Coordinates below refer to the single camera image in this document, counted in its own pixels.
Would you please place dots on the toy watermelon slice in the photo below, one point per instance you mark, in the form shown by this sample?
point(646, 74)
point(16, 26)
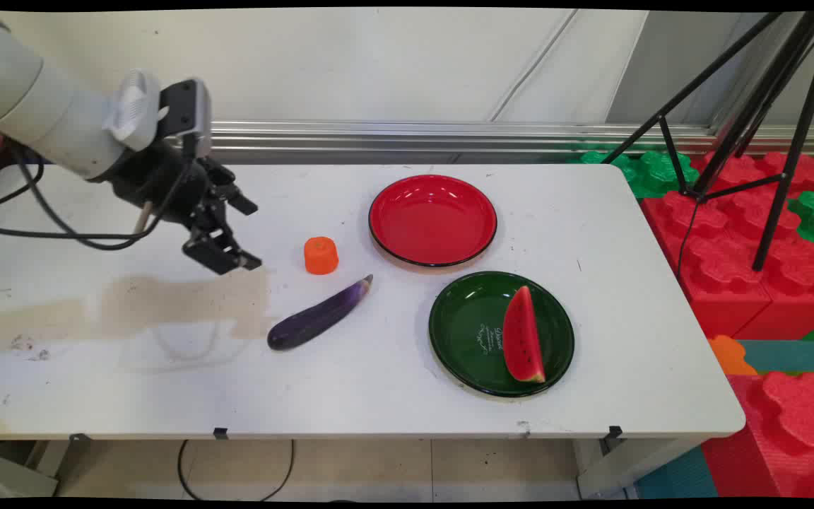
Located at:
point(522, 339)

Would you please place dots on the purple toy eggplant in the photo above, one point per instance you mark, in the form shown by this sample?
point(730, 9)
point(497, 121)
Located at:
point(315, 319)

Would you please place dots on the black table edge clip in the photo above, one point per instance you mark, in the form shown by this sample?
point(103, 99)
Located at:
point(615, 431)
point(220, 433)

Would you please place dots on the white table leg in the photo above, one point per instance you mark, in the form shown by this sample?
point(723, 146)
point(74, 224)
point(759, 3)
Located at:
point(18, 470)
point(626, 466)

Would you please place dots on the orange toy carrot piece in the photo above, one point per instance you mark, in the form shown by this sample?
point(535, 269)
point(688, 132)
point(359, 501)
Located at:
point(321, 258)

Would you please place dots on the aluminium wall rail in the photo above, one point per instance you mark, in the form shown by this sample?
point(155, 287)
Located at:
point(449, 136)

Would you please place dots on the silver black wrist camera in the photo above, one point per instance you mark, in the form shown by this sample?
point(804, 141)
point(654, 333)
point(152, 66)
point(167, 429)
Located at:
point(191, 113)

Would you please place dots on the large red foam block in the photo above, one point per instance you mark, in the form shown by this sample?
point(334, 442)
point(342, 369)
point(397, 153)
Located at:
point(725, 261)

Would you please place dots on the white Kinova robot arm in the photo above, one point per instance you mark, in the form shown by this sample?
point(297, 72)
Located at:
point(32, 99)

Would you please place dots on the dark green plate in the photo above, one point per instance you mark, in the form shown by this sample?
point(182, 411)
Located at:
point(467, 332)

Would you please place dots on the black tripod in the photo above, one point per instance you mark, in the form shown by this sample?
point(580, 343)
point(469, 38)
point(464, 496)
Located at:
point(778, 92)

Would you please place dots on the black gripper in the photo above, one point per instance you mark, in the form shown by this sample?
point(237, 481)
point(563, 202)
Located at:
point(160, 180)

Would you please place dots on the red plate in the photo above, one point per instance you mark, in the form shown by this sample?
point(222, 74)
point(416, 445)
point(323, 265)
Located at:
point(432, 220)

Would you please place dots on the teal foam mat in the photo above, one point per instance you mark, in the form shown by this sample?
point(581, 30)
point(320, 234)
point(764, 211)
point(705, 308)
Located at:
point(788, 355)

